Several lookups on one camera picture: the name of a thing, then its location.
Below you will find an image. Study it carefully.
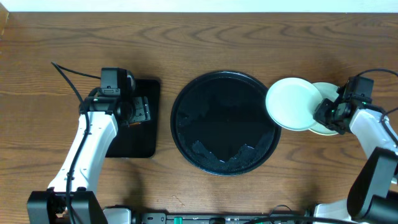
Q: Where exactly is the light green plate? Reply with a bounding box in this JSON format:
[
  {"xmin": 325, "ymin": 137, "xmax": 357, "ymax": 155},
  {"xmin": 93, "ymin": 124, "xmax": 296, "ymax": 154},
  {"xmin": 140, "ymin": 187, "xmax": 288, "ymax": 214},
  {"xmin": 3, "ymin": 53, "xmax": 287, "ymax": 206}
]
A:
[
  {"xmin": 309, "ymin": 82, "xmax": 338, "ymax": 136},
  {"xmin": 265, "ymin": 77, "xmax": 323, "ymax": 131}
]

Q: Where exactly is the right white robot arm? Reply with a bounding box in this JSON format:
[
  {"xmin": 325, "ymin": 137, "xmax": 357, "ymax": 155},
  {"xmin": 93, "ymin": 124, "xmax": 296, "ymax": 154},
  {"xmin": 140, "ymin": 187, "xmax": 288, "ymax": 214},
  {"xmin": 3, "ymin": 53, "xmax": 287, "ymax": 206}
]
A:
[{"xmin": 313, "ymin": 99, "xmax": 397, "ymax": 223}]

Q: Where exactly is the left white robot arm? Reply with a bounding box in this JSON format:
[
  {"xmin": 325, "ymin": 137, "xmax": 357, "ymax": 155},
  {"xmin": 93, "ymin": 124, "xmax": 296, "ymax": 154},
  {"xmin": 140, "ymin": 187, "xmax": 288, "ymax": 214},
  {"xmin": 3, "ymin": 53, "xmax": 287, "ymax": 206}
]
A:
[{"xmin": 27, "ymin": 96, "xmax": 159, "ymax": 223}]

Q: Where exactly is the black rectangular tray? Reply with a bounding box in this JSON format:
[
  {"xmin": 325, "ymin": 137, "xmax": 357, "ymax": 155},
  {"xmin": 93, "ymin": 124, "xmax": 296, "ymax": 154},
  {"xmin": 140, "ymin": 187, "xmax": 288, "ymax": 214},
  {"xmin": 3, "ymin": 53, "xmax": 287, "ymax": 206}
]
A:
[{"xmin": 106, "ymin": 79, "xmax": 160, "ymax": 158}]

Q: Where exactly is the black round tray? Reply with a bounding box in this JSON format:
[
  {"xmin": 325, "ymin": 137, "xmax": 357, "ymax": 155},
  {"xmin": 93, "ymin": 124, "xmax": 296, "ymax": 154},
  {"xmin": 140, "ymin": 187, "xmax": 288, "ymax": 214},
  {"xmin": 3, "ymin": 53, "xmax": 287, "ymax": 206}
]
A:
[{"xmin": 170, "ymin": 70, "xmax": 281, "ymax": 176}]

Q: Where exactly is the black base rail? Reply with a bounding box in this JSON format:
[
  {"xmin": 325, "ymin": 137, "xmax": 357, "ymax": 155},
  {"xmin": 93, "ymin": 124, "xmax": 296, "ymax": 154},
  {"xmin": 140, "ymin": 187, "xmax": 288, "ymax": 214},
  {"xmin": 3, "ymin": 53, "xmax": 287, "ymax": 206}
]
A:
[{"xmin": 102, "ymin": 205, "xmax": 315, "ymax": 224}]

